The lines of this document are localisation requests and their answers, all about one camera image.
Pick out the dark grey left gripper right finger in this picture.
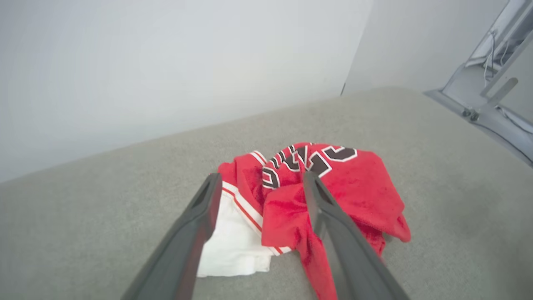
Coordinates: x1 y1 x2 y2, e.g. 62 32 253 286
303 171 411 300

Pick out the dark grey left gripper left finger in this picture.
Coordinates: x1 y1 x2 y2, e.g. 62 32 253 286
121 173 223 300

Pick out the red Bulls basketball jersey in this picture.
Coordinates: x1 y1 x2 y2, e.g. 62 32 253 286
197 142 412 300

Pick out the grey metal lever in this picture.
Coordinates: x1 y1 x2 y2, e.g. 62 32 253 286
481 77 519 110

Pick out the grey metal window frame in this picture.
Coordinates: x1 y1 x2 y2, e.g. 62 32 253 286
425 0 533 167

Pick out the white cable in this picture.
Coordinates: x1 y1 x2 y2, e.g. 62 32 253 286
482 30 511 82

